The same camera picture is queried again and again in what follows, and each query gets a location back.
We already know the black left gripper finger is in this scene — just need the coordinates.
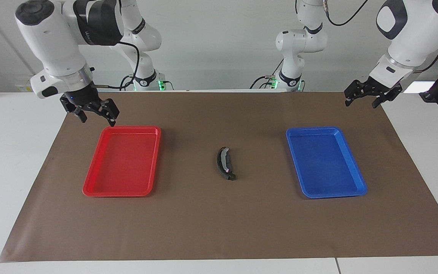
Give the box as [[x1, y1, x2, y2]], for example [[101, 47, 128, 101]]
[[344, 81, 360, 107], [372, 84, 403, 109]]

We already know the curved grey brake shoe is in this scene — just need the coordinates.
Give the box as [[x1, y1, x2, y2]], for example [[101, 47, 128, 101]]
[[216, 146, 232, 176]]

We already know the red plastic tray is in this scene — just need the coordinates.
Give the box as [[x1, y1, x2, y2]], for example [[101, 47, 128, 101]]
[[82, 126, 161, 198]]

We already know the blue plastic tray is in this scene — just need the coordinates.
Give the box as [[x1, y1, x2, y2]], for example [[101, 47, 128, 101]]
[[286, 126, 368, 199]]

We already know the brown table mat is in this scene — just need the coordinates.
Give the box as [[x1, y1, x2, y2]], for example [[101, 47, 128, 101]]
[[0, 91, 438, 263]]

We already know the black base cable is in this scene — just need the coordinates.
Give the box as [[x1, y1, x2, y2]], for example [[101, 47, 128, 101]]
[[251, 61, 280, 90], [119, 74, 136, 91]]

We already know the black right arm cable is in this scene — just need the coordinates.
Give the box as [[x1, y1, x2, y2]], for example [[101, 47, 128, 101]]
[[90, 40, 141, 90]]

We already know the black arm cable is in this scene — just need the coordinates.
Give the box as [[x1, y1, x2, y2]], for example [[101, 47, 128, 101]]
[[325, 0, 438, 73], [90, 40, 141, 90]]

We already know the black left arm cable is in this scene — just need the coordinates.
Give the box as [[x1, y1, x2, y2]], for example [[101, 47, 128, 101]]
[[325, 0, 438, 73]]

